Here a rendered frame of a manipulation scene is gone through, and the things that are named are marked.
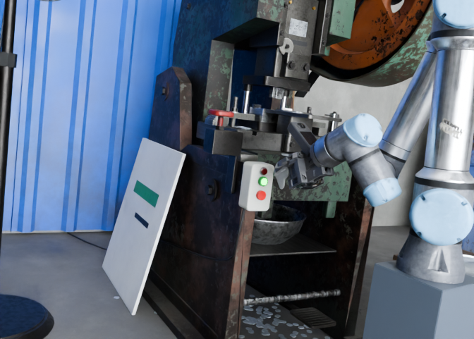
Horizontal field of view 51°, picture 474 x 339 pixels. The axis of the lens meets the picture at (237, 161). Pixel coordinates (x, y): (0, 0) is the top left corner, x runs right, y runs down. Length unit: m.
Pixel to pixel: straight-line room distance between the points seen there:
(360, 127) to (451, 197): 0.22
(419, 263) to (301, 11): 0.95
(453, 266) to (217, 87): 1.07
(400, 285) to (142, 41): 1.99
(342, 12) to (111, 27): 1.33
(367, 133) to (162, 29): 1.90
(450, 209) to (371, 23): 1.13
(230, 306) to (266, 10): 0.92
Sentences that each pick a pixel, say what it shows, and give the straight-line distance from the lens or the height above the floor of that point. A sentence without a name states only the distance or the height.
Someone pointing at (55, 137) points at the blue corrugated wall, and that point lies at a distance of 2.68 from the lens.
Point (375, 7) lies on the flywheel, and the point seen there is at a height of 1.21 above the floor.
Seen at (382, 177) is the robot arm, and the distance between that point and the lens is 1.09.
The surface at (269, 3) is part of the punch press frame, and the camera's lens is 1.65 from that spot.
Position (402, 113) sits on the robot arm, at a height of 0.81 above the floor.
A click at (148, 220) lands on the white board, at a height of 0.31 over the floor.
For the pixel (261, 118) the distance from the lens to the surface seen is 1.73.
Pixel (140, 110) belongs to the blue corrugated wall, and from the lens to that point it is 2.78.
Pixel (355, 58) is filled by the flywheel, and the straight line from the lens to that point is 2.01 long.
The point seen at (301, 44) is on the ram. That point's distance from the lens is 1.77.
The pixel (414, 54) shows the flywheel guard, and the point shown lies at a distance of 1.86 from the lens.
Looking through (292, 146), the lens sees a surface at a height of 0.67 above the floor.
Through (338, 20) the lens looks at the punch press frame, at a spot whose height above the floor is 1.11.
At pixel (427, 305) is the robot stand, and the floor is 0.41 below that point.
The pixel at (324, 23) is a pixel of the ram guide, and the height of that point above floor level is 1.09.
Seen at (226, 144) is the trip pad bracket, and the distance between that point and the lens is 1.43.
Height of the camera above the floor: 0.78
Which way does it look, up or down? 7 degrees down
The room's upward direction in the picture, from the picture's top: 7 degrees clockwise
